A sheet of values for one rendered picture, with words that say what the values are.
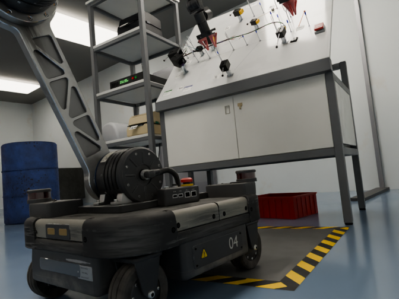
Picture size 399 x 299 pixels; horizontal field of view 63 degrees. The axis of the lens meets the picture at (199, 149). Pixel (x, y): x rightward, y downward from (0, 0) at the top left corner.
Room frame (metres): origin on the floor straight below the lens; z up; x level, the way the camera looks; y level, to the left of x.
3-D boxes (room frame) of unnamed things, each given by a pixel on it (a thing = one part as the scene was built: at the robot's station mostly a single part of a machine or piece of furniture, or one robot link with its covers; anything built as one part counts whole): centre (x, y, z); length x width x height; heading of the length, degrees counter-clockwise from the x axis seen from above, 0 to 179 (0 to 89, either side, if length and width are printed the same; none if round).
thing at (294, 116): (1.85, -0.47, 0.60); 0.55 x 0.03 x 0.39; 57
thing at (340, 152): (2.25, -0.40, 0.40); 1.18 x 0.60 x 0.80; 57
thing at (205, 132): (2.15, -0.01, 0.60); 0.55 x 0.02 x 0.39; 57
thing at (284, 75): (1.99, -0.23, 0.83); 1.18 x 0.06 x 0.06; 57
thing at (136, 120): (2.56, 0.38, 0.76); 0.30 x 0.21 x 0.20; 151
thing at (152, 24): (2.56, 0.39, 1.56); 0.30 x 0.23 x 0.19; 149
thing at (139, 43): (2.66, 0.44, 0.92); 0.61 x 0.51 x 1.85; 57
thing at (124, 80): (2.58, 0.43, 1.09); 0.35 x 0.33 x 0.07; 57
